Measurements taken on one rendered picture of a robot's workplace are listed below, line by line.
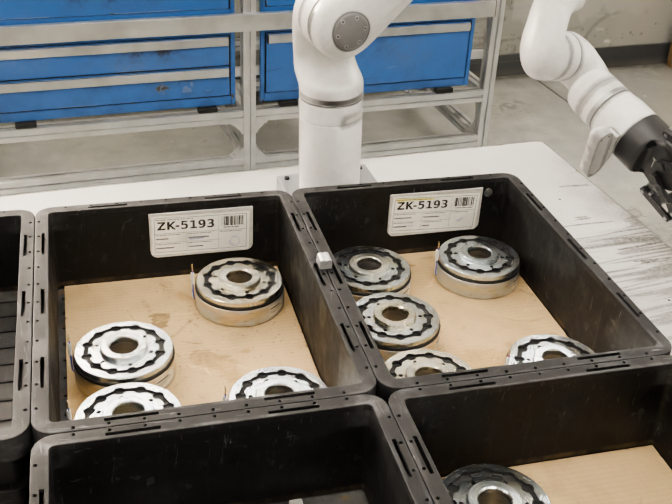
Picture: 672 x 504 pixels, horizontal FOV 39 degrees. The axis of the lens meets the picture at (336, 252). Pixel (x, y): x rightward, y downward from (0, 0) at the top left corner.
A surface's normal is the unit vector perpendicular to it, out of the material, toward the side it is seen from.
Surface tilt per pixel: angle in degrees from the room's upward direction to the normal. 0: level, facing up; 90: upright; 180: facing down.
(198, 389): 0
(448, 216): 90
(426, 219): 90
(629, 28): 90
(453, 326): 0
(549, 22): 60
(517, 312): 0
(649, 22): 90
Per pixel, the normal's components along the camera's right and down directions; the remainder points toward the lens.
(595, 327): -0.97, 0.09
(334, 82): 0.13, -0.63
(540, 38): -0.63, -0.16
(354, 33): 0.45, 0.52
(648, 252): 0.04, -0.86
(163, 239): 0.25, 0.51
